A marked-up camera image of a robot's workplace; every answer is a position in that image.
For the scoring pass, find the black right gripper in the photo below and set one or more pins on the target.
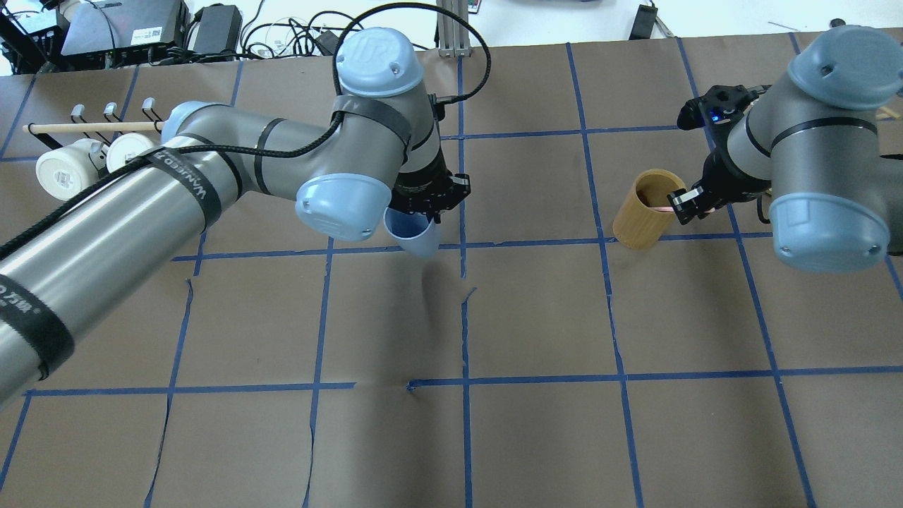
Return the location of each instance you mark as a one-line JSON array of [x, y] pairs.
[[719, 178]]

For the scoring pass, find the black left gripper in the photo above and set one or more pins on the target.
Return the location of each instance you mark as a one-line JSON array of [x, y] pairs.
[[426, 179]]

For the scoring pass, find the light blue plastic cup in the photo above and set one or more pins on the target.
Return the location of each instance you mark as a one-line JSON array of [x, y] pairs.
[[415, 233]]

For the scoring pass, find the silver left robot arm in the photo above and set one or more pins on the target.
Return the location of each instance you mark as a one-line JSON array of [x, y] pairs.
[[381, 151]]

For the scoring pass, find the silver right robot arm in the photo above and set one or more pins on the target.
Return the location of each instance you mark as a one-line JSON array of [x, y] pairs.
[[811, 140]]

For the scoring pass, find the yellow cylindrical holder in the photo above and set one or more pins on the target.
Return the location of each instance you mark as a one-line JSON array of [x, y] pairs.
[[635, 225]]

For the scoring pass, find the black power adapter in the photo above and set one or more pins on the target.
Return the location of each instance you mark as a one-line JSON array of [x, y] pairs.
[[216, 29]]

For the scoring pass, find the white hanging mug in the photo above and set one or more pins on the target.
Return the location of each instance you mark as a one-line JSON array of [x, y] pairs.
[[66, 171], [125, 148]]

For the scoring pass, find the wooden rack rod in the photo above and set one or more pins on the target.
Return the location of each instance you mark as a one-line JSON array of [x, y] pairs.
[[99, 127]]

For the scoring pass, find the black electronics box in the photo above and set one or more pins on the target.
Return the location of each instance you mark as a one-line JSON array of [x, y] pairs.
[[102, 27]]

